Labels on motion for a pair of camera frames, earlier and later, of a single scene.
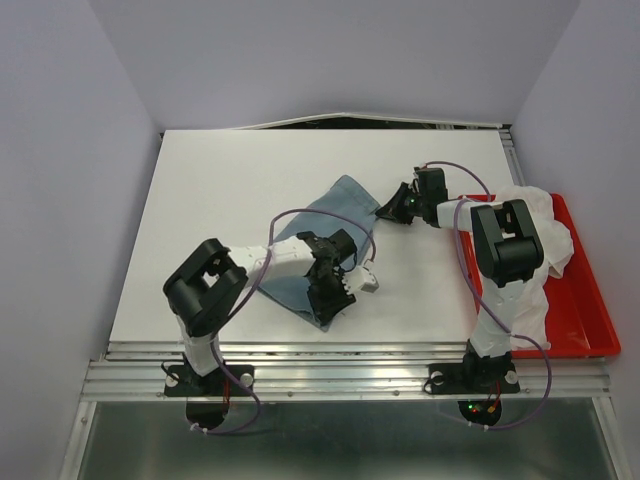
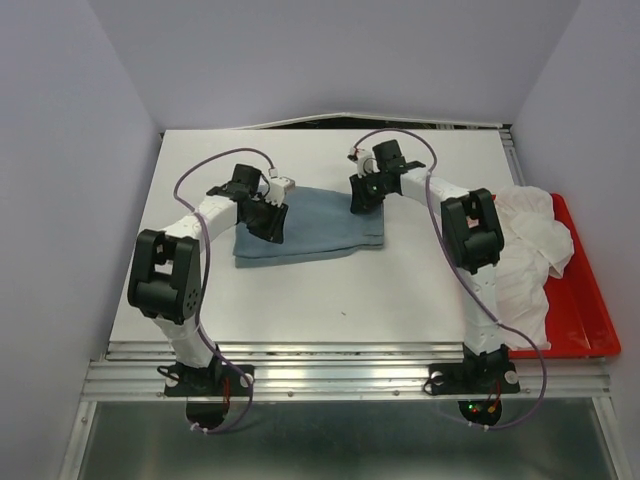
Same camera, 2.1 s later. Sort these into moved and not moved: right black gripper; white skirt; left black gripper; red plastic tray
Moved: right black gripper; left black gripper
Not moved: red plastic tray; white skirt
